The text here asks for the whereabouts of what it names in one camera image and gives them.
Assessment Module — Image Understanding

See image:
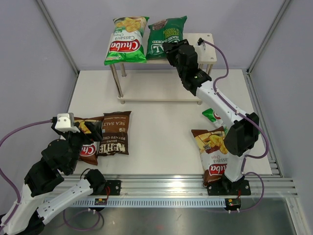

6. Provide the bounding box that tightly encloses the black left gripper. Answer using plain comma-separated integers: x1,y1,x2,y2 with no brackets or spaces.
60,120,103,172

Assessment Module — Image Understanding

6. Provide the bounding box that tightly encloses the dark green Real chips bag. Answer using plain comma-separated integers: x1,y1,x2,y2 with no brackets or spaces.
146,16,187,60

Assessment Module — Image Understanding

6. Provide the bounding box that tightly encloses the green Chuba cassava chips bag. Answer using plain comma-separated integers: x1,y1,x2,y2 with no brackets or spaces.
104,16,149,66

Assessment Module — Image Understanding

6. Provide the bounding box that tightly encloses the green Chuba seaweed chips bag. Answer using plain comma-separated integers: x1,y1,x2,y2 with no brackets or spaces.
202,108,224,128

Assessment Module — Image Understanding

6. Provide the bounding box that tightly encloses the brown Chuba cassava chips bag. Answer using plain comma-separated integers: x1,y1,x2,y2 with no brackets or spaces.
191,127,229,184

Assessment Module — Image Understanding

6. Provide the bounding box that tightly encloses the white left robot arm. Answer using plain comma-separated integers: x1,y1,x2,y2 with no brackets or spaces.
0,117,106,235

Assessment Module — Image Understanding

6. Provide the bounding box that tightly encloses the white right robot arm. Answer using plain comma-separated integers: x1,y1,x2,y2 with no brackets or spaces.
163,40,259,196

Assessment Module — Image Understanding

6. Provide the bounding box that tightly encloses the white two-tier wooden shelf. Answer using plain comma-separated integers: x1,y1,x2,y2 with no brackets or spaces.
110,33,217,105

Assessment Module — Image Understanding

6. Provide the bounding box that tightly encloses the brown Chuba bag left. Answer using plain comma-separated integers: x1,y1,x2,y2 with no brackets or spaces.
74,116,103,165

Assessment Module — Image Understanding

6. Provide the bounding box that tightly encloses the brown Kettle sea salt bag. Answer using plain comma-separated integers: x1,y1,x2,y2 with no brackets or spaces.
98,111,131,156

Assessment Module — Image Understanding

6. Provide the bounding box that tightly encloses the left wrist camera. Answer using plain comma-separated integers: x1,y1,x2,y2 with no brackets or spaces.
51,113,80,134

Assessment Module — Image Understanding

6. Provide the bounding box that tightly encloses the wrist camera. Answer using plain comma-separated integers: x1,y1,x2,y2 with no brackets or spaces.
195,37,206,58
51,113,80,134

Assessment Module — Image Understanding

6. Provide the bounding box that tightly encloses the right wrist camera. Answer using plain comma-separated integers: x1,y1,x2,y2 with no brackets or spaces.
195,37,206,58

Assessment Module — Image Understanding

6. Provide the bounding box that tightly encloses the white slotted cable duct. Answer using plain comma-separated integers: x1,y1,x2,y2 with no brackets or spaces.
70,197,226,208

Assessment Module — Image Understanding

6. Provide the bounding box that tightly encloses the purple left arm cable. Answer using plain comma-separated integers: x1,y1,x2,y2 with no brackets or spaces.
0,119,106,231

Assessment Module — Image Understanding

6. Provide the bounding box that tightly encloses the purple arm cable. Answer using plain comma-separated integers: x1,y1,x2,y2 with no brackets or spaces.
0,119,106,231
202,41,270,213

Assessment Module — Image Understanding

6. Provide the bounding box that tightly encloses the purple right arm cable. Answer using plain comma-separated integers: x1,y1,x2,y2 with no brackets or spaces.
202,41,270,213

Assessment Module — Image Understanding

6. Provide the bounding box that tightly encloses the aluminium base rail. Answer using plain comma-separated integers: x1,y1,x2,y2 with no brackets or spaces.
56,174,298,198

